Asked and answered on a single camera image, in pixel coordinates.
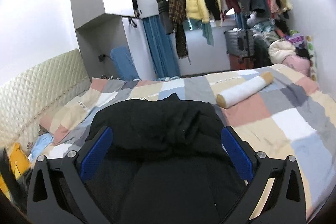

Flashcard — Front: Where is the black puffer jacket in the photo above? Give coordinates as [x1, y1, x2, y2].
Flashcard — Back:
[59, 92, 247, 224]

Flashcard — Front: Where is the patchwork pastel bed quilt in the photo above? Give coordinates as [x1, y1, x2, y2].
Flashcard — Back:
[29, 64, 335, 220]

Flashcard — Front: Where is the white roll cardboard tube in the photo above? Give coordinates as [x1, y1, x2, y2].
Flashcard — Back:
[217, 72, 274, 109]

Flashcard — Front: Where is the blue folded board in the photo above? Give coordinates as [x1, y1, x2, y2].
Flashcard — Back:
[110, 46, 139, 81]

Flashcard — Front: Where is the cream quilted headboard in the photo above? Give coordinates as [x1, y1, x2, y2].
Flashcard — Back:
[1, 49, 91, 152]

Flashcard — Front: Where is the blue curtain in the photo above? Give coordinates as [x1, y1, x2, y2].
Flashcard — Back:
[142, 15, 181, 78]

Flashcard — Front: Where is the pink pillow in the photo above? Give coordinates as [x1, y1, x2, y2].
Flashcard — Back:
[282, 55, 310, 77]

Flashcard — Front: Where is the cream fluffy blanket pile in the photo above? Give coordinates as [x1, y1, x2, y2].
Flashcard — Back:
[268, 39, 296, 64]

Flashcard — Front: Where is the grey suitcase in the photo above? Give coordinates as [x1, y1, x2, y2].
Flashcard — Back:
[224, 28, 255, 58]

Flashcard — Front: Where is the plaid dark scarf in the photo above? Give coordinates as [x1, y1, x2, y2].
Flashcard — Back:
[167, 0, 191, 62]

